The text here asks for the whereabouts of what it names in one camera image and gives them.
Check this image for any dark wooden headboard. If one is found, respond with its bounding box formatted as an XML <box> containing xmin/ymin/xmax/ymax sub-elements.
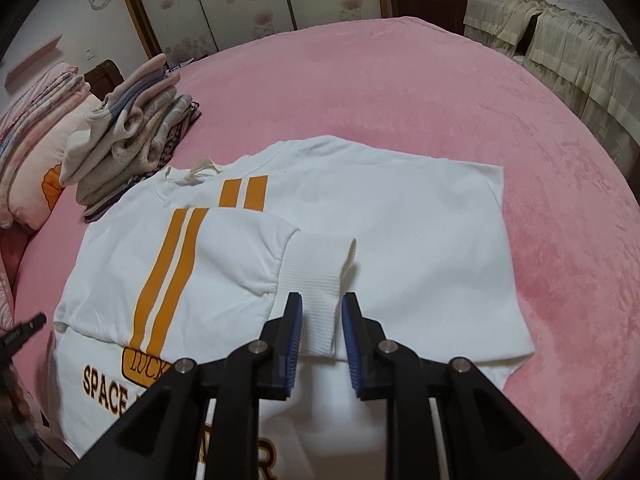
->
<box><xmin>82</xmin><ymin>59</ymin><xmax>126</xmax><ymax>98</ymax></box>

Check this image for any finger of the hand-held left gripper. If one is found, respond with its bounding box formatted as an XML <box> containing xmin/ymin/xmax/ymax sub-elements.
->
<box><xmin>0</xmin><ymin>312</ymin><xmax>48</xmax><ymax>353</ymax></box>

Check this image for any stack of folded clothes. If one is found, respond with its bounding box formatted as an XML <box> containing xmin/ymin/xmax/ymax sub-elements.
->
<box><xmin>59</xmin><ymin>55</ymin><xmax>202</xmax><ymax>223</ymax></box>

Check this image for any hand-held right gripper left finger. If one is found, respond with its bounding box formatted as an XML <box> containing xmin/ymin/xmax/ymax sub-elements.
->
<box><xmin>65</xmin><ymin>291</ymin><xmax>304</xmax><ymax>480</ymax></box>

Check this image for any white printed sweatshirt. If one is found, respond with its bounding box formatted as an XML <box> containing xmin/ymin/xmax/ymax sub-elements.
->
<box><xmin>52</xmin><ymin>135</ymin><xmax>537</xmax><ymax>480</ymax></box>

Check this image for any light wooden wall shelf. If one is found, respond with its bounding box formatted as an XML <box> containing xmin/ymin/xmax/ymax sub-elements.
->
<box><xmin>5</xmin><ymin>34</ymin><xmax>63</xmax><ymax>86</ymax></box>

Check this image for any pink ruffled pillow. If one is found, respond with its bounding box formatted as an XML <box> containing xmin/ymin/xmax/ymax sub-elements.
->
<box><xmin>0</xmin><ymin>62</ymin><xmax>81</xmax><ymax>131</ymax></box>

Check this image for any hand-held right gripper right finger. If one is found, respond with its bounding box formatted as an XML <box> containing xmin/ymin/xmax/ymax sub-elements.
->
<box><xmin>342</xmin><ymin>291</ymin><xmax>581</xmax><ymax>480</ymax></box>

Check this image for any floral sliding door wardrobe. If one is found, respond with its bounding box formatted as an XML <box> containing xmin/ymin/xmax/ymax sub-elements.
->
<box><xmin>112</xmin><ymin>0</ymin><xmax>396</xmax><ymax>61</ymax></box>

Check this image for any cream lace covered furniture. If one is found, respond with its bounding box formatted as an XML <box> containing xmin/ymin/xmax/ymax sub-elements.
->
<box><xmin>462</xmin><ymin>0</ymin><xmax>640</xmax><ymax>171</ymax></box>

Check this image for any pink bed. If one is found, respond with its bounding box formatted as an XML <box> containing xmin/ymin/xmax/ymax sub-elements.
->
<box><xmin>10</xmin><ymin>16</ymin><xmax>640</xmax><ymax>480</ymax></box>

